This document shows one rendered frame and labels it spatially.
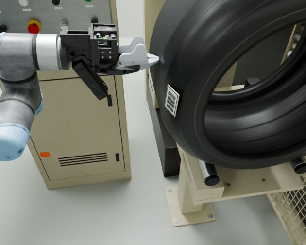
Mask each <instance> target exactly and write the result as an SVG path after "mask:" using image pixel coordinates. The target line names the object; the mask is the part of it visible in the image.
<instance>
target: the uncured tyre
mask: <svg viewBox="0 0 306 245"><path fill-rule="evenodd" d="M301 22H305V26H304V29H303V32H302V35H301V37H300V39H299V41H298V43H297V45H296V47H295V48H294V50H293V51H292V53H291V54H290V55H289V57H288V58H287V59H286V60H285V61H284V62H283V63H282V64H281V65H280V66H279V67H278V68H277V69H276V70H275V71H274V72H272V73H271V74H270V75H268V76H267V77H265V78H264V79H262V80H260V81H258V82H256V83H254V84H252V85H250V86H247V87H244V88H241V89H237V90H232V91H214V89H215V87H216V86H217V84H218V83H219V81H220V80H221V78H222V77H223V76H224V75H225V74H226V72H227V71H228V70H229V69H230V68H231V67H232V66H233V65H234V64H235V63H236V62H237V61H238V60H239V59H240V58H241V57H242V56H243V55H244V54H246V53H247V52H248V51H249V50H250V49H252V48H253V47H254V46H256V45H257V44H259V43H260V42H262V41H263V40H265V39H266V38H268V37H270V36H272V35H273V34H275V33H277V32H279V31H281V30H283V29H286V28H288V27H290V26H293V25H296V24H298V23H301ZM149 54H152V55H155V56H158V57H159V62H158V63H156V64H154V65H152V66H150V67H149V68H150V74H151V78H152V82H153V87H154V90H155V94H156V98H157V102H158V106H159V110H160V114H161V117H162V120H163V123H164V125H165V127H166V129H167V130H168V132H169V133H170V135H171V136H172V137H173V139H174V140H175V141H176V143H177V144H178V145H179V146H180V147H181V148H182V149H183V150H184V151H185V152H187V153H188V154H190V155H191V156H193V157H195V158H197V159H199V160H202V161H204V162H207V163H211V164H214V165H218V166H221V167H225V168H231V169H258V168H265V167H271V166H275V165H279V164H283V163H286V162H289V161H292V160H295V159H298V158H301V157H303V156H306V0H165V2H164V4H163V6H162V8H161V10H160V12H159V14H158V17H157V19H156V22H155V25H154V28H153V33H152V37H151V41H150V48H149ZM168 85H170V86H171V87H172V88H173V89H174V90H175V91H176V92H177V93H178V94H179V100H178V105H177V110H176V115H175V117H174V116H173V115H172V114H171V113H170V112H169V111H168V110H167V109H166V108H165V107H164V106H165V99H166V93H167V86H168Z"/></svg>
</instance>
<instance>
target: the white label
mask: <svg viewBox="0 0 306 245"><path fill-rule="evenodd" d="M178 100H179V94H178V93H177V92H176V91H175V90H174V89H173V88H172V87H171V86H170V85H168V86H167V93H166V99H165V106H164V107H165V108H166V109H167V110H168V111H169V112H170V113H171V114H172V115H173V116H174V117H175V115H176V110H177V105H178Z"/></svg>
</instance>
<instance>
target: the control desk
mask: <svg viewBox="0 0 306 245"><path fill-rule="evenodd" d="M91 23H96V24H115V27H116V29H117V43H118V45H119V46H120V43H119V28H118V17H117V6H116V0H0V33H2V32H6V33H24V34H58V35H59V36H60V32H61V26H68V30H84V31H89V27H91ZM36 72H37V77H38V81H39V85H40V90H41V92H42V96H43V108H42V110H41V112H39V113H38V114H37V115H36V116H34V119H33V123H32V126H31V129H30V137H29V140H28V142H27V146H28V148H29V150H30V152H31V154H32V156H33V159H34V161H35V163H36V165H37V167H38V169H39V171H40V174H41V176H42V178H43V180H44V182H45V184H46V186H47V189H55V188H62V187H70V186H78V185H85V184H93V183H101V182H108V181H116V180H124V179H131V178H132V174H131V163H130V152H129V141H128V130H127V120H126V108H125V98H124V87H123V76H122V75H113V74H110V75H107V74H101V73H98V75H99V77H100V78H101V79H102V80H103V81H104V82H105V83H106V85H107V87H108V91H107V92H108V96H107V97H105V98H103V99H101V100H99V99H98V98H97V97H96V96H95V95H94V94H93V93H92V91H91V90H90V89H89V87H88V86H87V85H86V84H85V83H84V82H83V80H82V79H81V78H80V77H79V75H78V74H77V73H76V72H75V71H74V70H73V68H72V61H70V67H69V70H63V69H61V70H60V71H41V70H37V71H36ZM42 152H49V154H50V156H49V157H41V155H40V153H42Z"/></svg>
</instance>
